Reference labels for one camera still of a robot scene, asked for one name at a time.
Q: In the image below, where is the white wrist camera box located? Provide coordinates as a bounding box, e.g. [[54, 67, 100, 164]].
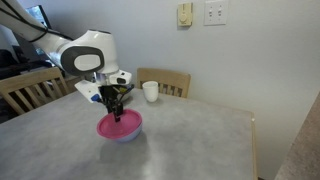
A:
[[109, 70, 133, 86]]

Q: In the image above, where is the wooden chair with slatted backrest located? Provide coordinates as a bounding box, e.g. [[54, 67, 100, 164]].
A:
[[0, 66, 73, 116]]

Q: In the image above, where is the grey speckled countertop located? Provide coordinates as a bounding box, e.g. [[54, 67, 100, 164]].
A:
[[273, 90, 320, 180]]

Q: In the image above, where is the blue plastic bowl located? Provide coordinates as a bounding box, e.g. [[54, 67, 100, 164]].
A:
[[111, 120, 144, 145]]

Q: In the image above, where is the wooden chair back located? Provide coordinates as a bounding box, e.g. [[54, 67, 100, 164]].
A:
[[136, 67, 192, 100]]

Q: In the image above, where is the white light switch plate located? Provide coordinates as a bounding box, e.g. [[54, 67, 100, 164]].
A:
[[203, 0, 230, 27]]

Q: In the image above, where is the purple bowl with pink lid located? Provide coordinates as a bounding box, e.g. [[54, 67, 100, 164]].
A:
[[96, 108, 144, 140]]

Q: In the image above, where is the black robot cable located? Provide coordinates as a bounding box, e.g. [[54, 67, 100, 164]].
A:
[[0, 5, 75, 44]]

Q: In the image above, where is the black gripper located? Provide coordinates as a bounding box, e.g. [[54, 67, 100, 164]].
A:
[[98, 83, 136, 123]]

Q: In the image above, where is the beige wall thermostat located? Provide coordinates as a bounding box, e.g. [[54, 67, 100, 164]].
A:
[[177, 2, 194, 28]]

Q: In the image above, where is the white ceramic mug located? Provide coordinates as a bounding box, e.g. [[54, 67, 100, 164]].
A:
[[141, 80, 160, 103]]

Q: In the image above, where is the black computer monitor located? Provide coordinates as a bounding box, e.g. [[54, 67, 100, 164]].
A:
[[25, 4, 53, 32]]

